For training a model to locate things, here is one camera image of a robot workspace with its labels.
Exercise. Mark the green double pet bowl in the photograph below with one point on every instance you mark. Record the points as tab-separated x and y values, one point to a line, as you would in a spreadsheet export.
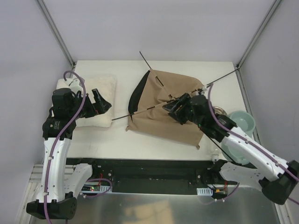
247	123

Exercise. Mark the left circuit board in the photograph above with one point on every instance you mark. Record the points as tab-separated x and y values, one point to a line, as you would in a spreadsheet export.
95	189

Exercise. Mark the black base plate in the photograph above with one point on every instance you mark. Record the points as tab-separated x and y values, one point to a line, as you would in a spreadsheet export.
153	176

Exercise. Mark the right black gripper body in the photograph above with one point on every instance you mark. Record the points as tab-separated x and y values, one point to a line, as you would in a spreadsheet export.
180	109

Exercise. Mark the steel pet bowl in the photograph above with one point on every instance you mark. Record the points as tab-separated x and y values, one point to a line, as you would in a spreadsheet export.
219	110

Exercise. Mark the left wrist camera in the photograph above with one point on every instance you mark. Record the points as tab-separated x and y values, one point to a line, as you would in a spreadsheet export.
75	85

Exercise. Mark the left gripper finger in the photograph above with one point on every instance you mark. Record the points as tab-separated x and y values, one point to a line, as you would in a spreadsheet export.
96	95
102	107

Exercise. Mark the left aluminium frame post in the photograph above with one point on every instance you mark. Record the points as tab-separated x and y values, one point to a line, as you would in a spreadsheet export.
50	21

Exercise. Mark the right aluminium frame post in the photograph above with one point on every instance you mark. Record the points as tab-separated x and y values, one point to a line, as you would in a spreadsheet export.
260	30

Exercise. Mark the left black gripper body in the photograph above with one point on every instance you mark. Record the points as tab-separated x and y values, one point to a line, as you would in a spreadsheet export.
94	107

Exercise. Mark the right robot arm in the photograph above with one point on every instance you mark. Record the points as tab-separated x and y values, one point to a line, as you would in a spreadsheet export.
275	177

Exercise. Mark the circuit board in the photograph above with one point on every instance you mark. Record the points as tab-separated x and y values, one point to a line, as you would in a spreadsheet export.
209	191
95	189

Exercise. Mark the clear plastic bottle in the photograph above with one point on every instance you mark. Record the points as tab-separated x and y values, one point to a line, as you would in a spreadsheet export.
214	150

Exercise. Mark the aluminium frame post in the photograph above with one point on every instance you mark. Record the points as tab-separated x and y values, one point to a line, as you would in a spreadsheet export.
50	21
260	30

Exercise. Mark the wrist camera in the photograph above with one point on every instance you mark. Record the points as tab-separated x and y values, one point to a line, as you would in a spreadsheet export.
202	90
75	85

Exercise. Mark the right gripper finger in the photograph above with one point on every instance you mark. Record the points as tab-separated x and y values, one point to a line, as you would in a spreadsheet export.
172	106
181	99

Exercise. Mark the white fluffy cushion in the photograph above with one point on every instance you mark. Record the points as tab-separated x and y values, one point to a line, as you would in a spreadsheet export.
63	102

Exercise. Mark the beige pet tent fabric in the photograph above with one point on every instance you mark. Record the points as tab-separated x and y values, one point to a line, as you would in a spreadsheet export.
157	122

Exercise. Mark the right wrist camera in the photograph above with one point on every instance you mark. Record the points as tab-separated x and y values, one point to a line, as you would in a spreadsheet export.
202	90

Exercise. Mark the right circuit board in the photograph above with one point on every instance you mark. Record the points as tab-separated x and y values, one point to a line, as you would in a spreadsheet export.
209	191

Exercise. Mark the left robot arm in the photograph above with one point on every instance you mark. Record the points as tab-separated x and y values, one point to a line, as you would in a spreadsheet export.
57	197

